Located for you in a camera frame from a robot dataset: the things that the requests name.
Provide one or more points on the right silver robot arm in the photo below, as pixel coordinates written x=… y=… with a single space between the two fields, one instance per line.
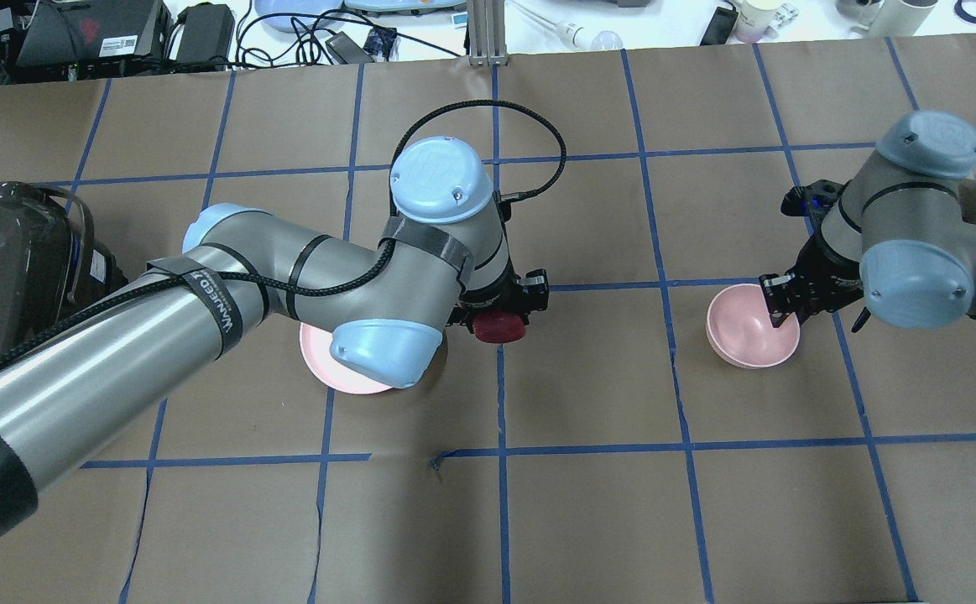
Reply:
x=894 y=236

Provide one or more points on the red apple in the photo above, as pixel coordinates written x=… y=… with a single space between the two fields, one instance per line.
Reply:
x=498 y=327

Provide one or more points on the blue plate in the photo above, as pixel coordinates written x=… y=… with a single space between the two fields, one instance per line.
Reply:
x=281 y=15

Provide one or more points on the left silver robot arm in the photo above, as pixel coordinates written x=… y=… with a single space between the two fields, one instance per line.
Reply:
x=442 y=259

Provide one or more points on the aluminium frame post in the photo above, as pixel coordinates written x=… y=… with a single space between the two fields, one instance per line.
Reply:
x=485 y=33

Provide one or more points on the pink bowl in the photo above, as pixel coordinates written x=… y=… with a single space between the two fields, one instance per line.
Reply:
x=739 y=329

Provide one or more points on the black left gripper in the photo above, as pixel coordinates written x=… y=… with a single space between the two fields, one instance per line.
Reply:
x=488 y=300

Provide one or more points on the pink plate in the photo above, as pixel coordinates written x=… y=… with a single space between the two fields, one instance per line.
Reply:
x=315 y=350

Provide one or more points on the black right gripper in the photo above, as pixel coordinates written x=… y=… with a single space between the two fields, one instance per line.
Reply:
x=823 y=277

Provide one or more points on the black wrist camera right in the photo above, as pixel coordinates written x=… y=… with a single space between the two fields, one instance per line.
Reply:
x=781 y=298

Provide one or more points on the light bulb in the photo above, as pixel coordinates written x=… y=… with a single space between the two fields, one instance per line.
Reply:
x=586 y=39

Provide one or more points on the black power adapter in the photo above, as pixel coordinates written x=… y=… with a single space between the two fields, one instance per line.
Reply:
x=205 y=36

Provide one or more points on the black computer box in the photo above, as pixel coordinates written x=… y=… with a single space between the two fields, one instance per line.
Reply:
x=95 y=33

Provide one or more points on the black rice cooker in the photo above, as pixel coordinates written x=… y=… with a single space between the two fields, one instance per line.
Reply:
x=52 y=264

